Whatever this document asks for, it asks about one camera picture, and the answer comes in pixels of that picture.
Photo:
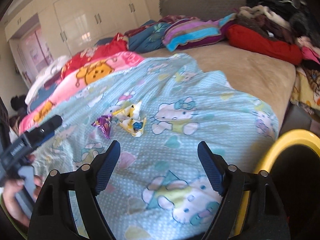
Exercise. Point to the dark blue leaf quilt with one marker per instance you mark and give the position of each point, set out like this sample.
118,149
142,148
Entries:
146,38

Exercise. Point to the pink yellow bear blanket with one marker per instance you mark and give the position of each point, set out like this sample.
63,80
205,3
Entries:
79,80

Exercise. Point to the yellow rimmed black trash bin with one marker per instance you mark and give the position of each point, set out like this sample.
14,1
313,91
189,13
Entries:
293,163

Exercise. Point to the white glossy wardrobe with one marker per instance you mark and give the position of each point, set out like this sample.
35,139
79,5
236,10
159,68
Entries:
69,26

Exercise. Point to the light blue Hello Kitty blanket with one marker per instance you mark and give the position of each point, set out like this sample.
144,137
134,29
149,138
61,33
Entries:
159,189

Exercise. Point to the red floral quilt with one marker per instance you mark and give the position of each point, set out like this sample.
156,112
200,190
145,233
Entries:
100,52

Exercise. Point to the red folded cushion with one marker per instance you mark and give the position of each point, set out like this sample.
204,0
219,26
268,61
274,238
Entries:
247,39

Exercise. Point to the yellow cartoon blanket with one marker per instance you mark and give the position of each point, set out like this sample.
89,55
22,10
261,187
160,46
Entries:
305,92

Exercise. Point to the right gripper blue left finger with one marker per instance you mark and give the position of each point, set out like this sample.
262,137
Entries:
106,165

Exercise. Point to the beige bed sheet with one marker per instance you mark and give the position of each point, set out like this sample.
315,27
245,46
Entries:
268,79

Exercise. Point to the purple foil candy wrapper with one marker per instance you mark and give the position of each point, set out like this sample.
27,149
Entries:
104,124

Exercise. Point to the person's left hand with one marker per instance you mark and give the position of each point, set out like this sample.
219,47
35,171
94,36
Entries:
11,188

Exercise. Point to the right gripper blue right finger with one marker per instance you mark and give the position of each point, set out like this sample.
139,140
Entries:
212,166

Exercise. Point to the purple blue striped blanket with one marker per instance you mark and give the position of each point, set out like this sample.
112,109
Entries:
188,33

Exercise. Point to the grey upholstered headboard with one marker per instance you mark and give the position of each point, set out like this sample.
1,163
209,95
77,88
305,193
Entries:
203,9

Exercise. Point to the green sleeve forearm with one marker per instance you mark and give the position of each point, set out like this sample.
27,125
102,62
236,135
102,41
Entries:
10,228

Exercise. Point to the pile of dark clothes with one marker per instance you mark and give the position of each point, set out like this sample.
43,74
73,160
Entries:
292,15

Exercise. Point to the yellow white snack wrapper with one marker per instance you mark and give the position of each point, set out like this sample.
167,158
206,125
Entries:
129,119

